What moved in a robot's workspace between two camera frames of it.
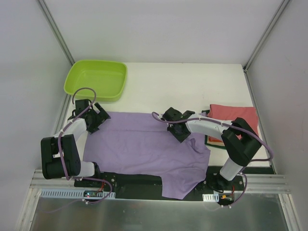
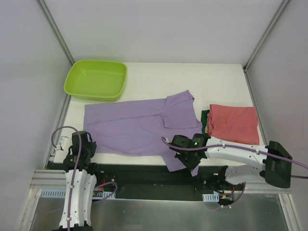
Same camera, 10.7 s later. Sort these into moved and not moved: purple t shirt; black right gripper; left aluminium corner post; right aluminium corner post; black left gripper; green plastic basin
Moved: purple t shirt; black right gripper; black left gripper
Not moved: right aluminium corner post; left aluminium corner post; green plastic basin
